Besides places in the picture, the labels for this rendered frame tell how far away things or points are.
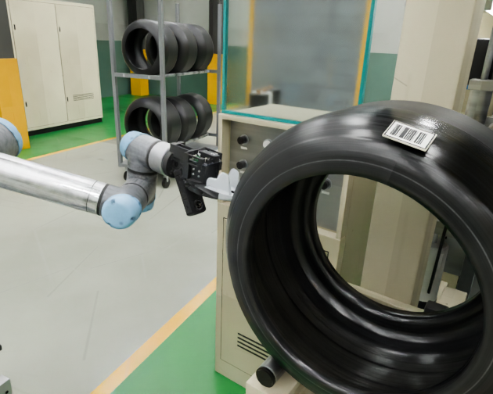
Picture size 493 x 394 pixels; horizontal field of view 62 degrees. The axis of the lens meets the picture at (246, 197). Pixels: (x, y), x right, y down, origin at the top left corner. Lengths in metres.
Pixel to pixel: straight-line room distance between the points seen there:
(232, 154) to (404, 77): 0.89
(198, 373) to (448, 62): 1.77
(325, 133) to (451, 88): 0.38
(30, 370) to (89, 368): 0.28
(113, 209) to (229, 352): 1.28
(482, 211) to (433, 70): 0.43
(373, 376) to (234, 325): 1.09
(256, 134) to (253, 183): 0.88
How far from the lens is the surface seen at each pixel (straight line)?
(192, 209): 0.95
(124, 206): 0.91
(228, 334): 2.00
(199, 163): 0.88
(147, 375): 2.22
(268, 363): 0.91
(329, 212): 1.51
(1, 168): 1.02
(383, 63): 9.70
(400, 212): 1.02
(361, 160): 0.61
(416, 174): 0.59
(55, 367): 2.37
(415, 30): 0.96
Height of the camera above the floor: 1.54
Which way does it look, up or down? 21 degrees down
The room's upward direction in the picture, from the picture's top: 2 degrees clockwise
